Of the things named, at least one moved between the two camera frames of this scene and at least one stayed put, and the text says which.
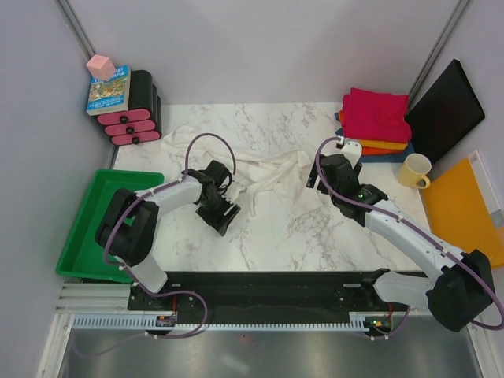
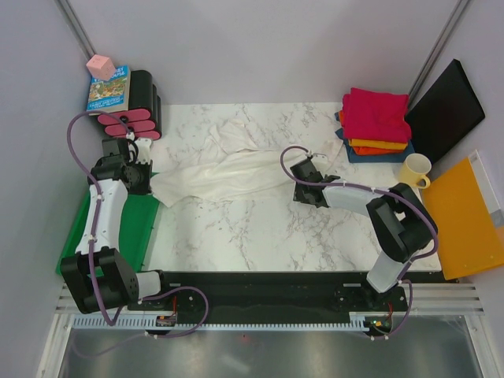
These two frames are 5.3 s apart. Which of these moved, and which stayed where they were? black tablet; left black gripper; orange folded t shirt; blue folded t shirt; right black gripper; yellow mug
Moved: right black gripper; left black gripper
Stayed: yellow mug; black tablet; blue folded t shirt; orange folded t shirt
